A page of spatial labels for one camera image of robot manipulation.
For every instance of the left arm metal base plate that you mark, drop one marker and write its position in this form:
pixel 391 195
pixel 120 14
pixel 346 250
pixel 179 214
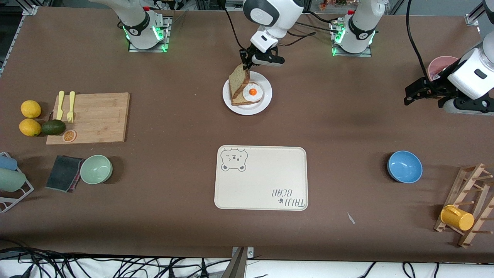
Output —
pixel 353 55

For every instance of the aluminium frame structure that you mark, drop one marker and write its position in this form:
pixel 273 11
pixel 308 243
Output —
pixel 231 4

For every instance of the light blue cup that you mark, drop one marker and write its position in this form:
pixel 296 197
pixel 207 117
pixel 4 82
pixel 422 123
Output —
pixel 7 163

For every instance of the toasted bread slice under egg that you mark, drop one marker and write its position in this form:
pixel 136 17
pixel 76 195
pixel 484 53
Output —
pixel 239 101

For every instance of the pink bowl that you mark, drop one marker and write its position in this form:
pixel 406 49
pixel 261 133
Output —
pixel 440 63

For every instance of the brown bread slice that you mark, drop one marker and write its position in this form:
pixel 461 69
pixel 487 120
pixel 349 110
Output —
pixel 237 81

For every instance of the dark green avocado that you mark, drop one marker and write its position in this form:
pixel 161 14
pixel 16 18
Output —
pixel 53 127

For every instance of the wooden cup drying rack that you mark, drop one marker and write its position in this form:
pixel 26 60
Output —
pixel 476 200

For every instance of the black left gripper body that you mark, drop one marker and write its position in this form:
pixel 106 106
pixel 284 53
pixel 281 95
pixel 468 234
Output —
pixel 437 85

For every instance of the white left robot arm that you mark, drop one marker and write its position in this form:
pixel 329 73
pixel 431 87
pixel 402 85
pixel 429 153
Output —
pixel 362 23

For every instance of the toy orange slice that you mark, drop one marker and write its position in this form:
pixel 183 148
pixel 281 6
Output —
pixel 69 136

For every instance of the toy fried egg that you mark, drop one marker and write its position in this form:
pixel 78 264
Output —
pixel 252 92

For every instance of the metal table edge bracket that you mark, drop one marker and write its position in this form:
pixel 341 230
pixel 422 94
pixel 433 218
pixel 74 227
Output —
pixel 239 264

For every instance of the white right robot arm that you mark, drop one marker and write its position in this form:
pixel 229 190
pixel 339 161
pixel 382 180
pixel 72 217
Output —
pixel 278 15

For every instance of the small white tape scrap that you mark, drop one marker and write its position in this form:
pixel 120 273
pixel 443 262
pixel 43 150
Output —
pixel 351 218

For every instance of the blue bowl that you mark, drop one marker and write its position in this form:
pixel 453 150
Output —
pixel 405 166

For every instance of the bamboo cutting board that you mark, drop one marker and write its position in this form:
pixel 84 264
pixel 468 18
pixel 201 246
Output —
pixel 92 123

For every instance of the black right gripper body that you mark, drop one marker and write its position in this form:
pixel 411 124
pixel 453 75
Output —
pixel 247 56

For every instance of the round white plate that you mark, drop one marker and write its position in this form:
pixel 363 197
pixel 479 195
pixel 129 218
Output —
pixel 266 83

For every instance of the pale green cup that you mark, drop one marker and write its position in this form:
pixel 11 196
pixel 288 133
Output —
pixel 11 180

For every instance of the pale green bowl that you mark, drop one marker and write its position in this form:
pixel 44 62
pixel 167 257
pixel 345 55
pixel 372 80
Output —
pixel 96 170

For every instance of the yellow lemon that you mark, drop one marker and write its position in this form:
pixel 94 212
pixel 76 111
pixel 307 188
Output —
pixel 29 127
pixel 31 109

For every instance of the dark grey folded cloth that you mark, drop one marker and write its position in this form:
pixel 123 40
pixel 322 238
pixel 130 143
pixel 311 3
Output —
pixel 61 173

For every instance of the yellow plastic knife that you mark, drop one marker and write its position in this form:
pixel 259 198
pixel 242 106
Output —
pixel 60 104

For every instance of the cream bear print tray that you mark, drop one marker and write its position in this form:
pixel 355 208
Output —
pixel 262 179

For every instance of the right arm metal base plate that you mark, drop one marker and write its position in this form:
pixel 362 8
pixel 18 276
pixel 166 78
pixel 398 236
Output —
pixel 166 36

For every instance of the yellow mug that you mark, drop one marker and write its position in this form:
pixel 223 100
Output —
pixel 459 219

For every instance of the yellow plastic fork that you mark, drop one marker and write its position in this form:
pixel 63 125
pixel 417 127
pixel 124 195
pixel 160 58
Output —
pixel 71 102

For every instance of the pink folded cloth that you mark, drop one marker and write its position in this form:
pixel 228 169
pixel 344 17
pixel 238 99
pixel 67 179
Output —
pixel 77 182

